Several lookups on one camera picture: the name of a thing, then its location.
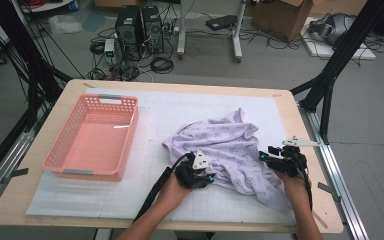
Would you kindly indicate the black flat device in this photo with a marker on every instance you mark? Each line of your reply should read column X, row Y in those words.
column 221, row 22

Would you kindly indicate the white metal stand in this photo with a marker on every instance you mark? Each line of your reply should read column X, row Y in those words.
column 181, row 33

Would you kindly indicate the aluminium rail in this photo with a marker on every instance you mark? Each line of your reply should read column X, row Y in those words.
column 340, row 186
column 3, row 173

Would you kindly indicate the white box with green display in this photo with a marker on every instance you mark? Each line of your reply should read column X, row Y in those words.
column 109, row 46

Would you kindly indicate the grey headset device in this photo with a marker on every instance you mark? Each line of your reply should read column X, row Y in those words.
column 333, row 28

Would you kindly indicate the white grid mat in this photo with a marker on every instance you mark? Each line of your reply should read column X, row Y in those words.
column 180, row 110

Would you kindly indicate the white round table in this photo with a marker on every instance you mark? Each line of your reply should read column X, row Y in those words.
column 50, row 6

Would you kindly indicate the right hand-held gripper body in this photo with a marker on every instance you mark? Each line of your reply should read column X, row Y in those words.
column 290, row 163

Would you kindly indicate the black metal frame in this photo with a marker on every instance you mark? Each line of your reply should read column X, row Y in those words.
column 340, row 50
column 23, row 50

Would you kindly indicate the lilac printed cloth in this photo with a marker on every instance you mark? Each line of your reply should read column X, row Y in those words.
column 226, row 140

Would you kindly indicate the pink plastic basket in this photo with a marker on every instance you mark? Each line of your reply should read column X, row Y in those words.
column 93, row 146

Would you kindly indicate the person's left hand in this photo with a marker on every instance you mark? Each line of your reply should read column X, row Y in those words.
column 173, row 195

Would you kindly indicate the clear plastic bag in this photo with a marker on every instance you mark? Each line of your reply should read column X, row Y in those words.
column 65, row 24

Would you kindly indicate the grey metal bracket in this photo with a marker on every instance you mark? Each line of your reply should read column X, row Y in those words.
column 328, row 190
column 16, row 173

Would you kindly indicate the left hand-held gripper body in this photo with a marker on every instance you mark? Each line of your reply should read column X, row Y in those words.
column 188, row 175

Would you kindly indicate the white foam board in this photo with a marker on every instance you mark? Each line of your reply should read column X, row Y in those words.
column 323, row 51

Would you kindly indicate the person's right hand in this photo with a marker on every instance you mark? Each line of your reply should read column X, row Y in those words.
column 296, row 190

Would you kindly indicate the brown cardboard box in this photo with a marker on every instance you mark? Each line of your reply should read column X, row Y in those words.
column 280, row 18

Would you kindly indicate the black computer tower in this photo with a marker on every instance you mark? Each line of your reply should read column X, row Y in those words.
column 128, row 30
column 152, row 30

